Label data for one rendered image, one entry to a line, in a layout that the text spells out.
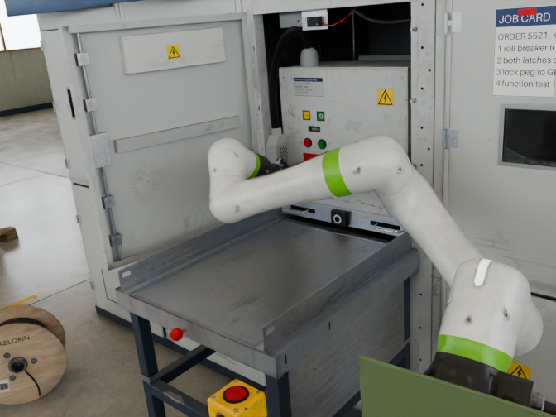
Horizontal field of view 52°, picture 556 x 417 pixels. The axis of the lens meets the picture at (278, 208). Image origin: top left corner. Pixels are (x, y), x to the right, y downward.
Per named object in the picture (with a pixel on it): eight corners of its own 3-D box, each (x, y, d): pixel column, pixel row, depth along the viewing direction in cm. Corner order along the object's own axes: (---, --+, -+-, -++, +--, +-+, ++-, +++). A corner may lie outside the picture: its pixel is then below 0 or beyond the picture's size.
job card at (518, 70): (553, 98, 133) (562, 3, 126) (491, 96, 143) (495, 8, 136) (554, 98, 133) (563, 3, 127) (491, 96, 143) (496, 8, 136)
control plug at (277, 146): (279, 187, 194) (275, 137, 189) (268, 185, 197) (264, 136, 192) (293, 181, 200) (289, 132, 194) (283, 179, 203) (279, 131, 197)
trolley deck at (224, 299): (278, 380, 127) (275, 357, 125) (118, 306, 166) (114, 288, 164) (419, 268, 175) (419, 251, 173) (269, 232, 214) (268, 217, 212)
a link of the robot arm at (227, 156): (228, 127, 150) (198, 140, 156) (230, 170, 146) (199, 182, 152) (261, 143, 160) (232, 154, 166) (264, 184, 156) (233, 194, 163)
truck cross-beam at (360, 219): (413, 240, 177) (413, 222, 175) (281, 212, 211) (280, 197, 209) (420, 234, 181) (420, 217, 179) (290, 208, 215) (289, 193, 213)
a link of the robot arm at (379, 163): (417, 191, 129) (414, 147, 135) (396, 164, 120) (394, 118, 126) (345, 208, 138) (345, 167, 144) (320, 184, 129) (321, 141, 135)
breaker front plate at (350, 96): (405, 224, 177) (405, 69, 162) (287, 202, 208) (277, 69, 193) (407, 223, 178) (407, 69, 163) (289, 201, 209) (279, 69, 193)
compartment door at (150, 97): (100, 265, 184) (54, 26, 160) (256, 213, 219) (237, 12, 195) (108, 270, 179) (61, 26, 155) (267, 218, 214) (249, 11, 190)
